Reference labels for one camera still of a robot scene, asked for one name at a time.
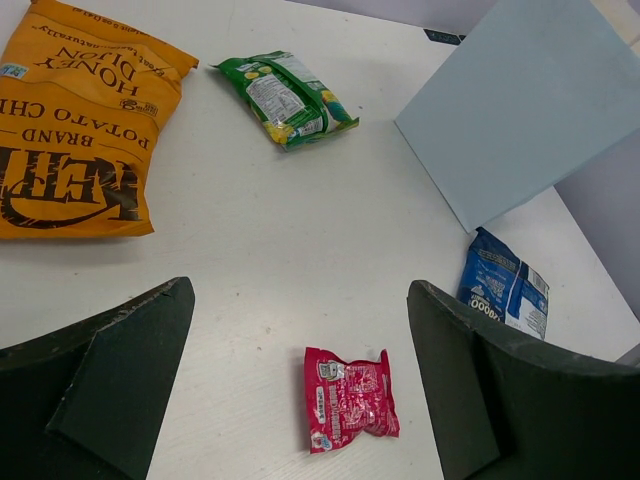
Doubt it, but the orange potato chips bag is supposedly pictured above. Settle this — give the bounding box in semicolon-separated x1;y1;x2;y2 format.
1;1;198;239

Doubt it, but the black label sticker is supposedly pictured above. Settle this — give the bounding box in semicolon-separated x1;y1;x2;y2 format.
424;28;466;46

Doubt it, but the green snack bag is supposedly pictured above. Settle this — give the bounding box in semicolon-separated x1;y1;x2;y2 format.
214;51;360;151

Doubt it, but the blue cookie bag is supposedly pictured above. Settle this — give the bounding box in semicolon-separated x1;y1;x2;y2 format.
456;227;549;340

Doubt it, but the light blue paper bag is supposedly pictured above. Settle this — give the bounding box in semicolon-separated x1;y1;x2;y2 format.
396;1;639;231

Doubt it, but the red candy packet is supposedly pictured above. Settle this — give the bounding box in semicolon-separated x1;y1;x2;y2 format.
304;347;400;454

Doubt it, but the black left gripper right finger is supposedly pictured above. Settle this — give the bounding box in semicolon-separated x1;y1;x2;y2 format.
407;280;639;479

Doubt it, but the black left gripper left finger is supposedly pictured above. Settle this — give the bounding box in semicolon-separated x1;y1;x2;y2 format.
1;277;195;479

